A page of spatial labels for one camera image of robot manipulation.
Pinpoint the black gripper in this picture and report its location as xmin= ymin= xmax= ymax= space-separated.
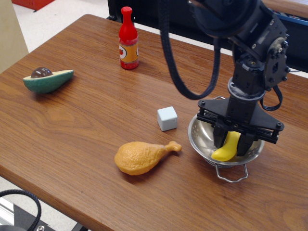
xmin=196 ymin=79 xmax=285 ymax=157

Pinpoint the yellow toy banana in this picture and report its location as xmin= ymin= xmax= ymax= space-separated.
xmin=211 ymin=131 xmax=240 ymax=162

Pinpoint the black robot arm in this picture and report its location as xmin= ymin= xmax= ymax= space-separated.
xmin=191 ymin=0 xmax=290 ymax=156

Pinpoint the grey toy cube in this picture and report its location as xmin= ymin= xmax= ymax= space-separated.
xmin=157 ymin=106 xmax=178 ymax=131

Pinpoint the orange toy chicken drumstick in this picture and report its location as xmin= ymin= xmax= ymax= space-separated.
xmin=114 ymin=141 xmax=182 ymax=176

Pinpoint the red toy ketchup bottle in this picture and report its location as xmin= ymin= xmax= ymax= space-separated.
xmin=118 ymin=6 xmax=139 ymax=70

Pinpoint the toy avocado half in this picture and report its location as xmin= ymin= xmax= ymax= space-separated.
xmin=23 ymin=67 xmax=74 ymax=94

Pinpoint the beige cabinet side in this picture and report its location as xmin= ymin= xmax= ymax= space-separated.
xmin=0 ymin=0 xmax=28 ymax=72

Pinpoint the red box on floor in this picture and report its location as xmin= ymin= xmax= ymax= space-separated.
xmin=12 ymin=0 xmax=54 ymax=11

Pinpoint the metal colander with handles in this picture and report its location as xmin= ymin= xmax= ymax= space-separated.
xmin=187 ymin=96 xmax=265 ymax=183

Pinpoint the black braided cable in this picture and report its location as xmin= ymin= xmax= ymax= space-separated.
xmin=157 ymin=0 xmax=221 ymax=101

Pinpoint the black metal bracket with screw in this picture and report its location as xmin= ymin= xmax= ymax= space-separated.
xmin=13 ymin=204 xmax=84 ymax=231

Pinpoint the black braided cable foreground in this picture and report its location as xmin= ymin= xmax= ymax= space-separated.
xmin=0 ymin=189 xmax=42 ymax=231

